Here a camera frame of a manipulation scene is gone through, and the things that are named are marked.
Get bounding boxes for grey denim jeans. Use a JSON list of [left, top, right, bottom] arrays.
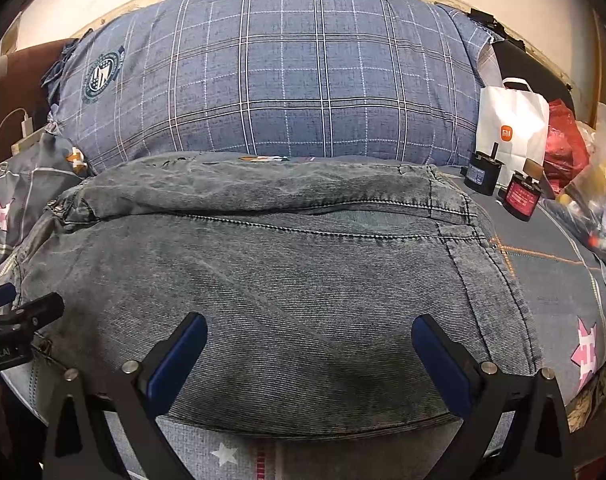
[[0, 154, 542, 438]]

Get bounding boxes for grey star-pattern pillow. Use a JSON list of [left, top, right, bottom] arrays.
[[0, 132, 90, 266]]

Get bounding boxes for grey star-pattern bed sheet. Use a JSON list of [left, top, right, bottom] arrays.
[[2, 154, 606, 479]]

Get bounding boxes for beige power strip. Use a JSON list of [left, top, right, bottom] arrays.
[[11, 128, 45, 156]]

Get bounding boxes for brown wooden nightstand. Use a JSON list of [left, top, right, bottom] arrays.
[[0, 38, 72, 162]]

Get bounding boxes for clear plastic bag of items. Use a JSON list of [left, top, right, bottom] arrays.
[[553, 103, 606, 263]]

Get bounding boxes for black box blue label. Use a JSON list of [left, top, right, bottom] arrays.
[[461, 142, 502, 196]]

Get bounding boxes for red plastic bag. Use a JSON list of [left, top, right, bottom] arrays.
[[544, 99, 589, 194]]

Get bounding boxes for blue plaid folded quilt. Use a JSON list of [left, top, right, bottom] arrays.
[[41, 0, 500, 170]]

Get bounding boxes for white charger with cable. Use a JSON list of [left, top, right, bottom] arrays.
[[0, 107, 34, 166]]

